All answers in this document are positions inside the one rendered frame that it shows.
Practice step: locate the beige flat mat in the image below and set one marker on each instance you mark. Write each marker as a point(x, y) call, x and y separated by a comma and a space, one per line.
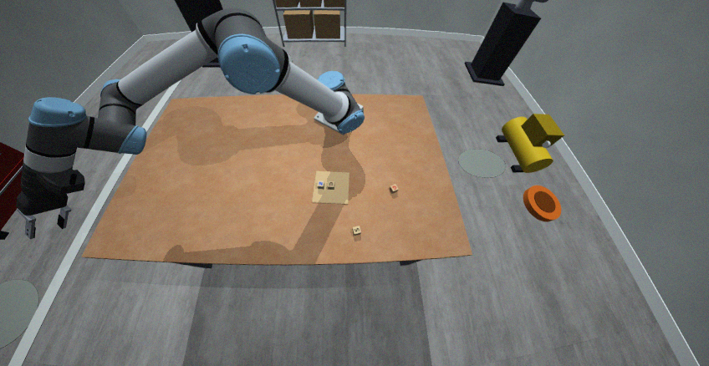
point(339, 195)

